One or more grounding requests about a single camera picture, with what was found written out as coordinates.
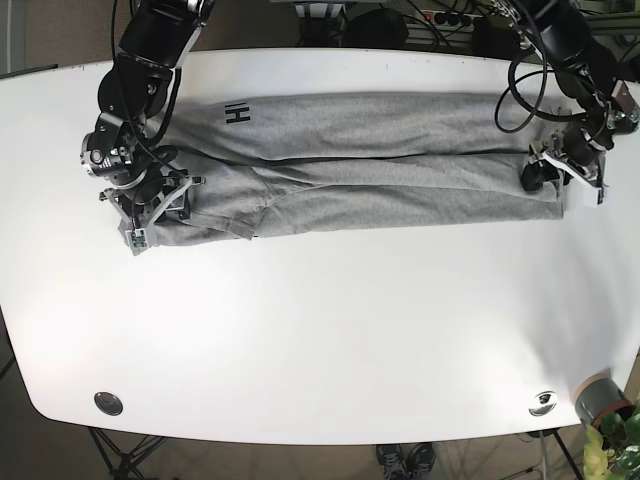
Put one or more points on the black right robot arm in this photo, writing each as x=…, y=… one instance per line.
x=137, y=98

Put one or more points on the right metal table grommet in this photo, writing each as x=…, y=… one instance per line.
x=543, y=403

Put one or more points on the green potted plant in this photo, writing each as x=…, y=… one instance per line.
x=612, y=450

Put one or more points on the person's dark shoes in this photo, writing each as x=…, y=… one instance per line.
x=397, y=465

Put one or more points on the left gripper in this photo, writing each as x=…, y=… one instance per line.
x=578, y=151

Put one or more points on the metal table grommet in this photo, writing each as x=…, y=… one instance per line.
x=108, y=403
x=543, y=403

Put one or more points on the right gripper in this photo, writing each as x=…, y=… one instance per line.
x=145, y=187

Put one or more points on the grey printed T-shirt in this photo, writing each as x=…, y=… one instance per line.
x=277, y=166

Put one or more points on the left metal table grommet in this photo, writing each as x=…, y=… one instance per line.
x=108, y=403

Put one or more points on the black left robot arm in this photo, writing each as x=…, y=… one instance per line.
x=587, y=72

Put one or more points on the grey plant pot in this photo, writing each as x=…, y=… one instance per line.
x=598, y=396

